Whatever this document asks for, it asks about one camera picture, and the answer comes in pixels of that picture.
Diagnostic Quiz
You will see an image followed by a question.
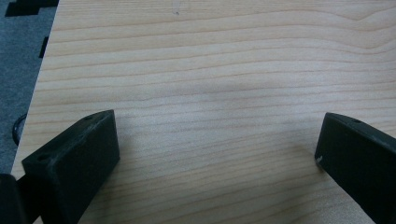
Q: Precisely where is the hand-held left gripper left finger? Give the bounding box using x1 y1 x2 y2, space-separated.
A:
21 109 121 224

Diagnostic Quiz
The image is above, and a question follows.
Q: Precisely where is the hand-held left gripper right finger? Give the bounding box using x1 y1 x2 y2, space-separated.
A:
314 112 396 224

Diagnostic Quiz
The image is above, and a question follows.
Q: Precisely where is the black floor tape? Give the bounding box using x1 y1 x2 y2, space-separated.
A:
4 0 60 18
38 35 50 59

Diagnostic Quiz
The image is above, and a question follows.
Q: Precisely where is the black cable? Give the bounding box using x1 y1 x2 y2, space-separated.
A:
11 113 28 147

